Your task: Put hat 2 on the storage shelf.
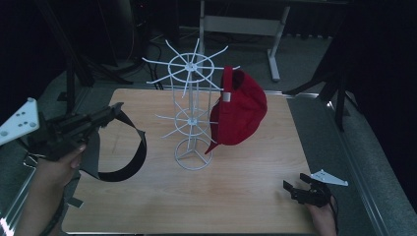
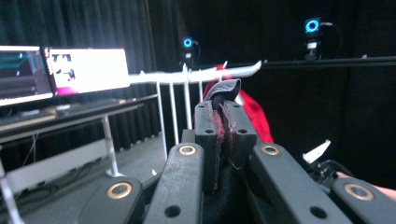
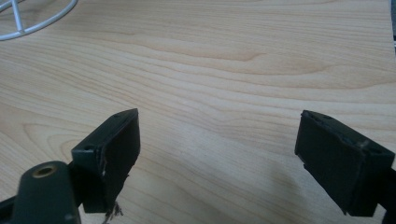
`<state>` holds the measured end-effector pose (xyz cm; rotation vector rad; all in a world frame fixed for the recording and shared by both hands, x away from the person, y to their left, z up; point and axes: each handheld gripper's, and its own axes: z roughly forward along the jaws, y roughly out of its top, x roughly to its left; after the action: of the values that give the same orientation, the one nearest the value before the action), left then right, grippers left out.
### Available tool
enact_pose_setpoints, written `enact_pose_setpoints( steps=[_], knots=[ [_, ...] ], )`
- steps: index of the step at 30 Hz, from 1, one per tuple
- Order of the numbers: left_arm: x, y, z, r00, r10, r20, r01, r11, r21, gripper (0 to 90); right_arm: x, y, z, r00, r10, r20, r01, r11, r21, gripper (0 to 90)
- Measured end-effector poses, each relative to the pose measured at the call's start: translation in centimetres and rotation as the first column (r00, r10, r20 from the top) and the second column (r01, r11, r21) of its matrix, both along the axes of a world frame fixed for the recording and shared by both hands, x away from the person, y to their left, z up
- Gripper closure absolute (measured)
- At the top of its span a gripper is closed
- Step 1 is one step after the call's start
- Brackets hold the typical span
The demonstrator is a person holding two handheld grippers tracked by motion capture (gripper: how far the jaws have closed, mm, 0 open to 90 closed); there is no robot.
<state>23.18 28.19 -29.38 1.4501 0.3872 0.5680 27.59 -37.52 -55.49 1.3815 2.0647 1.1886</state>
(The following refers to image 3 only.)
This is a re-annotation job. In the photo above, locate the white wire hat rack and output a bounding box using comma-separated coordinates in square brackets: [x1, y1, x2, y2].
[0, 0, 79, 42]

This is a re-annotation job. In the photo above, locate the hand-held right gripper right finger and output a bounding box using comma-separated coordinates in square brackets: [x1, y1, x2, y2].
[293, 109, 396, 217]

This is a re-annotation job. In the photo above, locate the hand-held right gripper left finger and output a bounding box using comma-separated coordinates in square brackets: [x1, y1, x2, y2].
[70, 107, 141, 216]

